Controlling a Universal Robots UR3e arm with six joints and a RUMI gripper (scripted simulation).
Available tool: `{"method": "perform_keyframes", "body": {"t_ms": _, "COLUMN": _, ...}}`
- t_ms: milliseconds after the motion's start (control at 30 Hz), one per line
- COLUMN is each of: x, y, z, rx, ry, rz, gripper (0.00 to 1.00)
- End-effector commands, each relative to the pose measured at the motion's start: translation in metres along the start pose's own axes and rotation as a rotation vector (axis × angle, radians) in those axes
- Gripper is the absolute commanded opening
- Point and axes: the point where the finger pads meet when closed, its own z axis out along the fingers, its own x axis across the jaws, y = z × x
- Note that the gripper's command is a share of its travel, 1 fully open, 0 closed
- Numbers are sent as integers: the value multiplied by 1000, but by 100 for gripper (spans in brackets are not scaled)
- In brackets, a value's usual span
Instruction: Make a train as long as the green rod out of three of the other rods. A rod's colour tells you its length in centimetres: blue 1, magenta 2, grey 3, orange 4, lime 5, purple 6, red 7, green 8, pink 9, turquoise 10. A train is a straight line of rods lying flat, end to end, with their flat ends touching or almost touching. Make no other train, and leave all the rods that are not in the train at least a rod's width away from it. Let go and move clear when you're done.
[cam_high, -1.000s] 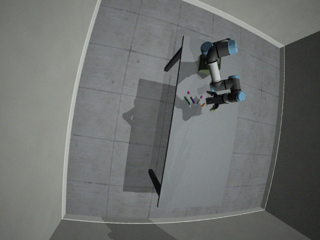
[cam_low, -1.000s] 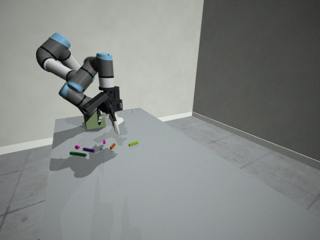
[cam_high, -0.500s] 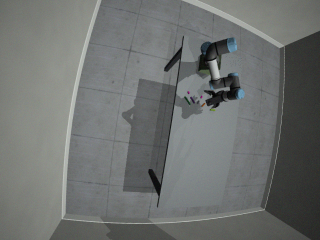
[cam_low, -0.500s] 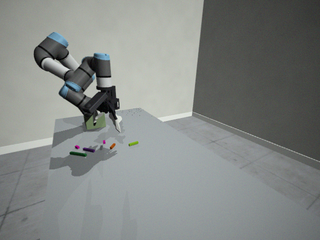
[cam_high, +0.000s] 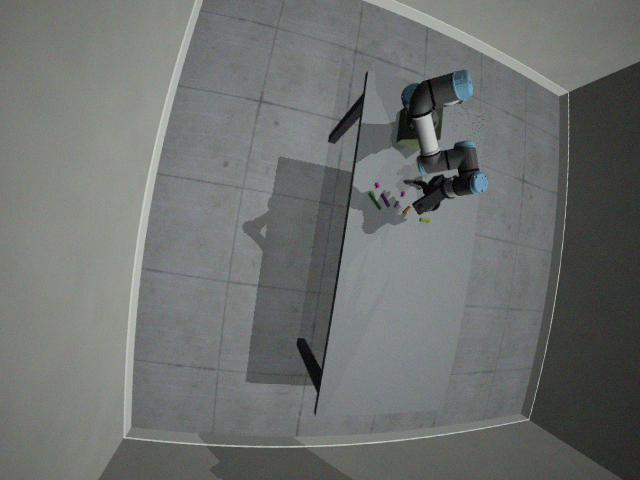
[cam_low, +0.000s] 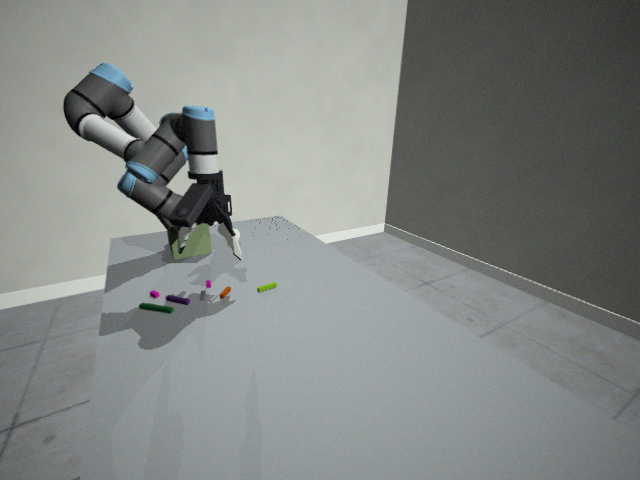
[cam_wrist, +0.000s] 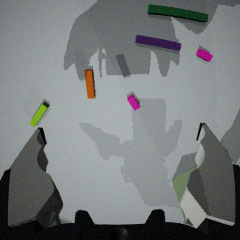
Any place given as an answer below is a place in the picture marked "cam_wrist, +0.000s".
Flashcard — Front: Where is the magenta rod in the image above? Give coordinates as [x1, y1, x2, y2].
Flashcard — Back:
[196, 49, 213, 62]
[127, 95, 140, 111]

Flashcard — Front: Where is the dark green rod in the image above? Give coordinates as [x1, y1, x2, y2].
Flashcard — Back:
[148, 4, 208, 23]

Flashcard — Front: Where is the purple rod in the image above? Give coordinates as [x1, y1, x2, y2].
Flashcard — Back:
[135, 35, 182, 51]

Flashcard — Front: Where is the lime green rod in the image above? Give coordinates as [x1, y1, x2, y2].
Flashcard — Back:
[30, 102, 50, 127]

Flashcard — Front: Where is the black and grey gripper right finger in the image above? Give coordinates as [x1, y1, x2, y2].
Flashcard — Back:
[180, 123, 240, 240]

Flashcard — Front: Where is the grey rectangular rod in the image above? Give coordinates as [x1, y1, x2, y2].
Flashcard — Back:
[116, 53, 131, 77]

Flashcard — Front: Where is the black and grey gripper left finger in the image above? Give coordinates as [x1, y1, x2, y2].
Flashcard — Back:
[0, 127, 63, 240]

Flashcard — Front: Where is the orange rod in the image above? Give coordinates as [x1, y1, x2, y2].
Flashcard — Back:
[84, 69, 95, 99]

